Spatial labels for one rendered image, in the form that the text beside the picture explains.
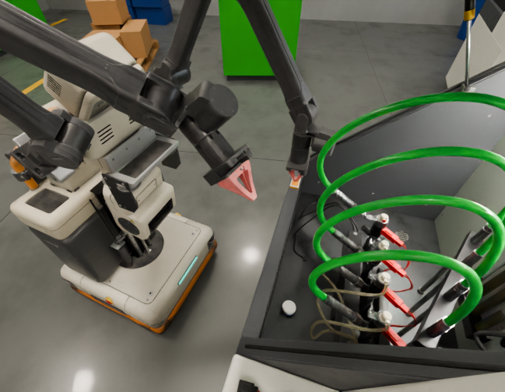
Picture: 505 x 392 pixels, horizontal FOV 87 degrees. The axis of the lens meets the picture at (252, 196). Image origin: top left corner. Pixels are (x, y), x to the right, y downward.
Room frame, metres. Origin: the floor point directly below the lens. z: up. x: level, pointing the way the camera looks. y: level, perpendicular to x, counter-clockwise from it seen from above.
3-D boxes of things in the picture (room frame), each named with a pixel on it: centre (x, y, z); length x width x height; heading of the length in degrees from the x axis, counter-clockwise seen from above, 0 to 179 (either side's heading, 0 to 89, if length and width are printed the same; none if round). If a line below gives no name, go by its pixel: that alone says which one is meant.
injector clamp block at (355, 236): (0.29, -0.28, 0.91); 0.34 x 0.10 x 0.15; 162
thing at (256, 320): (0.47, -0.09, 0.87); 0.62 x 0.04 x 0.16; 162
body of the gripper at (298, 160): (0.69, -0.15, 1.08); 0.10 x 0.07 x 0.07; 163
